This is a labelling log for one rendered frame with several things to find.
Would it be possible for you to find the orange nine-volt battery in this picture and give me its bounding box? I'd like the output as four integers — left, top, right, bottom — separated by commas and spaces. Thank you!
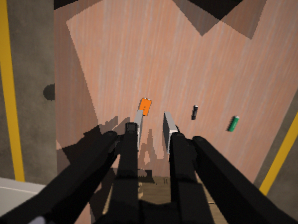
139, 98, 151, 116

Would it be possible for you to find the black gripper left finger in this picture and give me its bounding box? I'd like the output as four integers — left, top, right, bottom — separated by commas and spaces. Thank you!
0, 110, 143, 224

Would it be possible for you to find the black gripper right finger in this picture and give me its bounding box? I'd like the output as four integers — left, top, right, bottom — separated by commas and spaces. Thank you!
163, 111, 298, 224

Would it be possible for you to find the light wooden drawer front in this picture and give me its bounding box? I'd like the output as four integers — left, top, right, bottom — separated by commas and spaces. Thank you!
209, 206, 228, 224
166, 178, 215, 204
103, 182, 171, 214

